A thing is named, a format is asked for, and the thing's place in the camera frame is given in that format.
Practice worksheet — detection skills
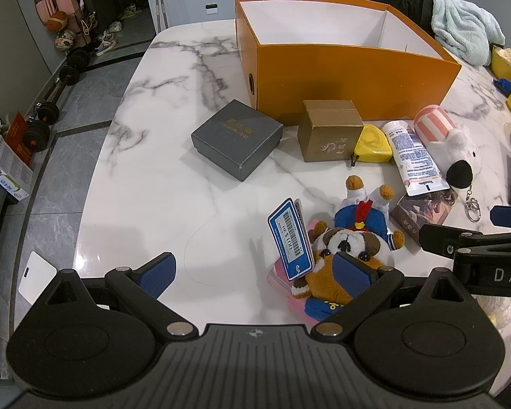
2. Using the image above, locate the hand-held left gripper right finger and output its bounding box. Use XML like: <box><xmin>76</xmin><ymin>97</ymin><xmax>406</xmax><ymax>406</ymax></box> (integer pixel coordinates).
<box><xmin>309</xmin><ymin>252</ymin><xmax>469</xmax><ymax>337</ymax></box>

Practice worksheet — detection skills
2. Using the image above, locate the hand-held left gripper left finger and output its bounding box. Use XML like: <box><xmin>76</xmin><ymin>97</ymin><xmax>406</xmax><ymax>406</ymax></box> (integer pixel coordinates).
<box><xmin>47</xmin><ymin>252</ymin><xmax>199</xmax><ymax>337</ymax></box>

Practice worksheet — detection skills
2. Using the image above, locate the brown dog plush toy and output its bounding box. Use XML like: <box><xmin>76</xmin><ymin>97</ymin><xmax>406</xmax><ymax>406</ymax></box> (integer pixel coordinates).
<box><xmin>292</xmin><ymin>175</ymin><xmax>407</xmax><ymax>323</ymax></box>

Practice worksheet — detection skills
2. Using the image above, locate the blue price tag card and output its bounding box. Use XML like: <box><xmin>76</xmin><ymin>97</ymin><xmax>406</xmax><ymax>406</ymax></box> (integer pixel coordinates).
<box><xmin>267</xmin><ymin>197</ymin><xmax>316</xmax><ymax>282</ymax></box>

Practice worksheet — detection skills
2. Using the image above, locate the pink pouch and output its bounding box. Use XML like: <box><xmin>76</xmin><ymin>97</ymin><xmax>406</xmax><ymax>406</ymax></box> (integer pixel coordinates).
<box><xmin>267</xmin><ymin>217</ymin><xmax>324</xmax><ymax>324</ymax></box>

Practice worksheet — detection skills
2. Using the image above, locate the pink striped white plush toy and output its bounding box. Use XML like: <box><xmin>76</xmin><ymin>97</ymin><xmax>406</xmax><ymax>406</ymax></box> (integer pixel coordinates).
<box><xmin>413</xmin><ymin>104</ymin><xmax>484</xmax><ymax>223</ymax></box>

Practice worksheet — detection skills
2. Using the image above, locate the grey square gift box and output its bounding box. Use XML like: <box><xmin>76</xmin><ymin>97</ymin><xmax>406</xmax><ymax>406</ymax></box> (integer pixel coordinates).
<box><xmin>191</xmin><ymin>99</ymin><xmax>284</xmax><ymax>182</ymax></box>

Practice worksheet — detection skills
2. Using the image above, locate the orange cardboard box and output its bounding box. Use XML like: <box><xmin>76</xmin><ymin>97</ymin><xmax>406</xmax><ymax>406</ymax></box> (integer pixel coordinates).
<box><xmin>234</xmin><ymin>0</ymin><xmax>463</xmax><ymax>126</ymax></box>

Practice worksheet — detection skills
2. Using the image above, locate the brown card packet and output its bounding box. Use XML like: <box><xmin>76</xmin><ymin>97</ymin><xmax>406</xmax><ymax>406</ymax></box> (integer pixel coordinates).
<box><xmin>389</xmin><ymin>187</ymin><xmax>458</xmax><ymax>243</ymax></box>

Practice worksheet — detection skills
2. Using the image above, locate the white cream tube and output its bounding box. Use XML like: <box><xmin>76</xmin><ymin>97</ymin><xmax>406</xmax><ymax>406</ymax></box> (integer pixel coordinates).
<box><xmin>382</xmin><ymin>120</ymin><xmax>450</xmax><ymax>197</ymax></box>

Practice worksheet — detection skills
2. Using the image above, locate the yellow tape measure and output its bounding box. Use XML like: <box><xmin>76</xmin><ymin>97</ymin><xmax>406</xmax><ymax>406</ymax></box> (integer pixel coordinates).
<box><xmin>350</xmin><ymin>123</ymin><xmax>393</xmax><ymax>168</ymax></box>

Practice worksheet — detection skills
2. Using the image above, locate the white card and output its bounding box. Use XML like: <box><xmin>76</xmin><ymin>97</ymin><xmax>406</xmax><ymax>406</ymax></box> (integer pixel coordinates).
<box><xmin>18</xmin><ymin>251</ymin><xmax>57</xmax><ymax>305</ymax></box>

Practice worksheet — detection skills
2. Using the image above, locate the gold cardboard box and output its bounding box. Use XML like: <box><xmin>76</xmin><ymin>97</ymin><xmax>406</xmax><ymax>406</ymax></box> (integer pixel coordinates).
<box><xmin>297</xmin><ymin>100</ymin><xmax>364</xmax><ymax>163</ymax></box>

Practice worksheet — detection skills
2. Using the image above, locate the yellow bowl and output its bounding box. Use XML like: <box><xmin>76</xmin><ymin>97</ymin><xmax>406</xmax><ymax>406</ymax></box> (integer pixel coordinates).
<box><xmin>491</xmin><ymin>45</ymin><xmax>511</xmax><ymax>86</ymax></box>

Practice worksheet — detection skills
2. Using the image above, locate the white and blue carton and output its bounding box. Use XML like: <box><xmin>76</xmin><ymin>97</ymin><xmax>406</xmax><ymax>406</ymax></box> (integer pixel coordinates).
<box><xmin>0</xmin><ymin>159</ymin><xmax>30</xmax><ymax>204</ymax></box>

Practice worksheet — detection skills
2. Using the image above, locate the black dumbbell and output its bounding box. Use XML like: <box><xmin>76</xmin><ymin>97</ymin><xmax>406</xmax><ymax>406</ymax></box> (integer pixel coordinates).
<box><xmin>59</xmin><ymin>49</ymin><xmax>90</xmax><ymax>86</ymax></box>
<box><xmin>23</xmin><ymin>102</ymin><xmax>60</xmax><ymax>152</ymax></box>

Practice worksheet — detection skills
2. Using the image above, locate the red cardboard box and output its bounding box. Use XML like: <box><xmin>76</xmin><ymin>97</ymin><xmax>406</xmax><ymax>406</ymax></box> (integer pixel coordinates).
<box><xmin>0</xmin><ymin>112</ymin><xmax>35</xmax><ymax>168</ymax></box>

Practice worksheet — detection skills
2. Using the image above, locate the light blue towel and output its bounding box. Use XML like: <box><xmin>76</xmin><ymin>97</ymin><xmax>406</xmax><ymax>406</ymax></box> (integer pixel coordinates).
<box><xmin>430</xmin><ymin>0</ymin><xmax>507</xmax><ymax>66</ymax></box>

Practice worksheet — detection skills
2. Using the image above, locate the multicoloured ball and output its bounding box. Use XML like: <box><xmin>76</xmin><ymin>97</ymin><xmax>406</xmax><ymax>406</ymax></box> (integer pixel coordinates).
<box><xmin>55</xmin><ymin>30</ymin><xmax>76</xmax><ymax>51</ymax></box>

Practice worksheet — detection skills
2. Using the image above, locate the orange basketball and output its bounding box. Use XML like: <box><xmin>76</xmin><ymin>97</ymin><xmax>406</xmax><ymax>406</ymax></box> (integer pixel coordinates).
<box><xmin>48</xmin><ymin>11</ymin><xmax>69</xmax><ymax>32</ymax></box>

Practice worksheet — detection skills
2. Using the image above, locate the broom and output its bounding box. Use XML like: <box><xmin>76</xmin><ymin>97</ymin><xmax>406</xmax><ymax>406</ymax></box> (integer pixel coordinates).
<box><xmin>152</xmin><ymin>0</ymin><xmax>170</xmax><ymax>35</ymax></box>

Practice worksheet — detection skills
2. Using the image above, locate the pink bag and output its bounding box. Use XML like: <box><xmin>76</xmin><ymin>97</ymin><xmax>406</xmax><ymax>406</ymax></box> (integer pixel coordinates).
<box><xmin>35</xmin><ymin>0</ymin><xmax>57</xmax><ymax>23</ymax></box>

